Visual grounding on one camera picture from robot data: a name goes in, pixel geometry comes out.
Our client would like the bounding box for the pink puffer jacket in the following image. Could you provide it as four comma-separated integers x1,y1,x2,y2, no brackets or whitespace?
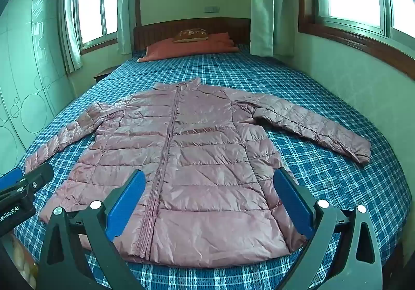
24,80,372,268

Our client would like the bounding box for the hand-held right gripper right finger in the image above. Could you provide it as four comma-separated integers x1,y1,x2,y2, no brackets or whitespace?
273,167,383,290

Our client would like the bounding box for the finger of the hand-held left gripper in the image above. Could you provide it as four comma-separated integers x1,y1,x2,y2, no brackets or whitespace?
0,163,54,204
0,168,24,195

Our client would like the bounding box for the wooden headboard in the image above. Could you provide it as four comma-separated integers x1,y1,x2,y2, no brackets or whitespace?
133,18,252,51

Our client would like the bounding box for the window with metal frame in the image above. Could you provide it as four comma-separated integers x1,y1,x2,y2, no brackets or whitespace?
70,0,122,51

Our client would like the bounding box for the wooden nightstand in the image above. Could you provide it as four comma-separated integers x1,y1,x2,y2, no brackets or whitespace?
93,67,117,83

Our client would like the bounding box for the brown patterned cushion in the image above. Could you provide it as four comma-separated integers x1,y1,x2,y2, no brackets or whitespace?
172,29,208,43

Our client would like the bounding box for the pale green curtain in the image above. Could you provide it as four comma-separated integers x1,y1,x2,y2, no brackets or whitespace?
250,0,297,58
58,0,83,73
116,0,137,54

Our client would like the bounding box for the white wardrobe with circle pattern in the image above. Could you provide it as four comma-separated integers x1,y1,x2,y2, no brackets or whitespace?
0,0,77,161

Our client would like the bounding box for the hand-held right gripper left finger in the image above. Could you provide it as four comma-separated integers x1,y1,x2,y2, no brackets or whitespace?
38,169,146,290

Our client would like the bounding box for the red pillow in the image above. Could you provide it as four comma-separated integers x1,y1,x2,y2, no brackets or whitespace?
137,31,240,63

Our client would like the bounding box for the bed with blue plaid sheet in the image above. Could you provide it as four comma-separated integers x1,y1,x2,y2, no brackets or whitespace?
10,43,412,290

